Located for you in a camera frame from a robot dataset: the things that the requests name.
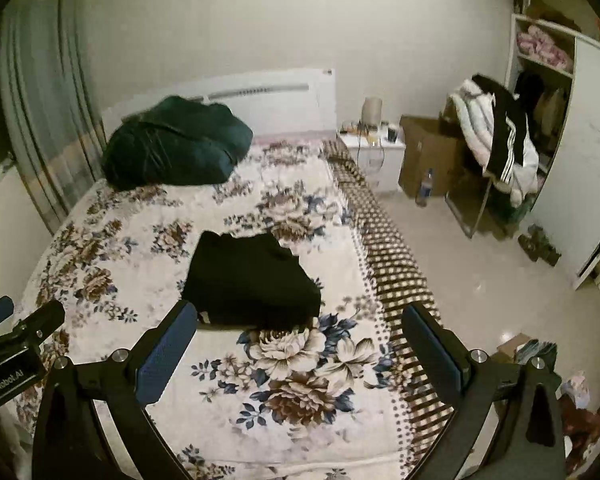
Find white nightstand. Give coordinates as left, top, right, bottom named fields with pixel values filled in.
left=337, top=127, right=407, bottom=194

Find pink folded cloth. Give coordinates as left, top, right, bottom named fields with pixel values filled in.
left=516, top=25, right=574, bottom=70

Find white bed headboard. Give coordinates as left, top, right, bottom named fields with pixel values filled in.
left=100, top=67, right=338, bottom=138

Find pink plastic bag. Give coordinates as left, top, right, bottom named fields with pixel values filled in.
left=560, top=371, right=592, bottom=409

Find hanging clothes in wardrobe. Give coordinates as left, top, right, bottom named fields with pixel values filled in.
left=516, top=71, right=570, bottom=128

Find black clothes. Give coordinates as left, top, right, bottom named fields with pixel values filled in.
left=180, top=230, right=323, bottom=331

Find small cardboard box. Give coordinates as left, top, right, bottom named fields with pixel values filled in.
left=496, top=332, right=532, bottom=363

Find white wardrobe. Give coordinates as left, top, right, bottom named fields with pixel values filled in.
left=504, top=12, right=600, bottom=290

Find red-brown cloth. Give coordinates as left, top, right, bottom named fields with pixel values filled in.
left=559, top=394, right=600, bottom=458

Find large cardboard box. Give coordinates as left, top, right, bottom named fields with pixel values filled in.
left=398, top=115, right=483, bottom=199

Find beige table lamp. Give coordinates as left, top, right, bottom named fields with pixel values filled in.
left=362, top=96, right=384, bottom=127

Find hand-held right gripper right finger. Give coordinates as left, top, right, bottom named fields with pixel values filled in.
left=401, top=301, right=566, bottom=480

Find grey curtain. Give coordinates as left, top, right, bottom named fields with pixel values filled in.
left=0, top=0, right=108, bottom=236

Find metal chair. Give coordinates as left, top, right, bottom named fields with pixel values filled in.
left=444, top=172, right=518, bottom=239

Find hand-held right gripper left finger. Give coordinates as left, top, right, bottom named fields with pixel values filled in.
left=32, top=300, right=201, bottom=480

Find floral bed blanket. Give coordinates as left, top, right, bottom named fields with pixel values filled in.
left=10, top=137, right=458, bottom=480

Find dark green duvet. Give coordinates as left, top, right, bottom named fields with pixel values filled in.
left=101, top=95, right=254, bottom=192

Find black jacket with white stripes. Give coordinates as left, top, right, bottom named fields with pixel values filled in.
left=471, top=74, right=531, bottom=184

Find clothes pile on chair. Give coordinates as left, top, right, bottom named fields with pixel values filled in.
left=447, top=75, right=541, bottom=208

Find plastic bottle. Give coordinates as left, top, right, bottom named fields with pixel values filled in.
left=416, top=169, right=435, bottom=207

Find dark shoes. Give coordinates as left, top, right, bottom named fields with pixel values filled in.
left=517, top=224, right=562, bottom=267

